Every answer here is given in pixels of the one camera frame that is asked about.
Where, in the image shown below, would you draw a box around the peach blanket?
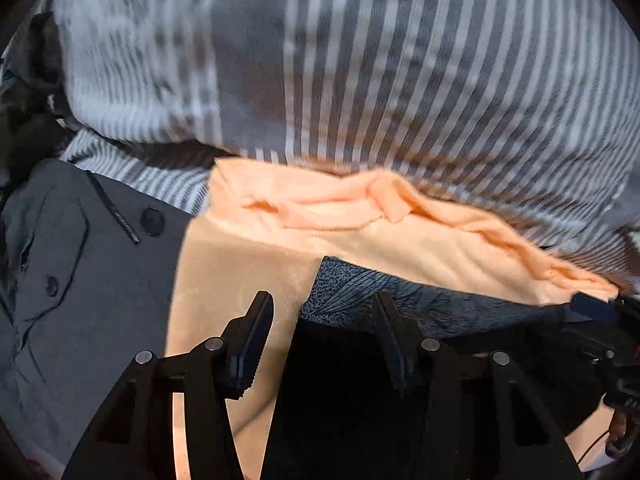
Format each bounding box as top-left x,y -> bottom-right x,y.
165,157 -> 621,480

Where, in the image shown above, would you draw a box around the grey buttoned jacket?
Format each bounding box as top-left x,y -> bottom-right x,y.
0,157 -> 196,468

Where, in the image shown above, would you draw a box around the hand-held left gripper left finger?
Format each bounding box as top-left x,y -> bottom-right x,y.
60,290 -> 276,480

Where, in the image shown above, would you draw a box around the dark pants with grey waistband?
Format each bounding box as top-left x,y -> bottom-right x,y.
260,255 -> 618,480

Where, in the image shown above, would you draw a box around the grey white striped duvet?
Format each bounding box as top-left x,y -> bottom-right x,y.
50,0 -> 640,293

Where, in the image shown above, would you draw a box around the dark cloth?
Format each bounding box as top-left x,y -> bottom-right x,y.
0,15 -> 76,188

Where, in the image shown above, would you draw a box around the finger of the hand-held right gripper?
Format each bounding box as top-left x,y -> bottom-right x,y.
570,291 -> 623,322

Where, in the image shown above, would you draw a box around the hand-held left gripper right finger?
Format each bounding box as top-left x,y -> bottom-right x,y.
372,291 -> 583,480

